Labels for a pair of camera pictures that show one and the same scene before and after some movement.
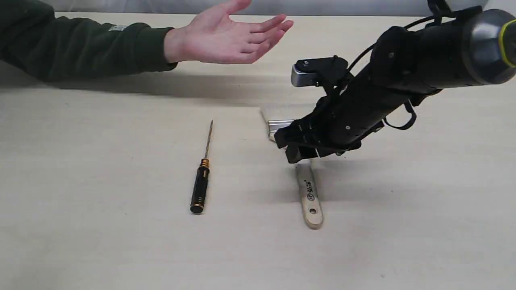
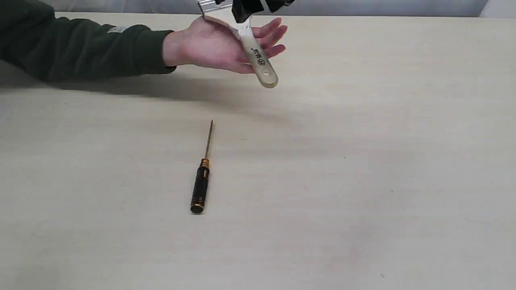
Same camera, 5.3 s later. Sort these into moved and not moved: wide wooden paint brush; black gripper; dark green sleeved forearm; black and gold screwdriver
Moved: wide wooden paint brush; black gripper
Not moved: dark green sleeved forearm; black and gold screwdriver
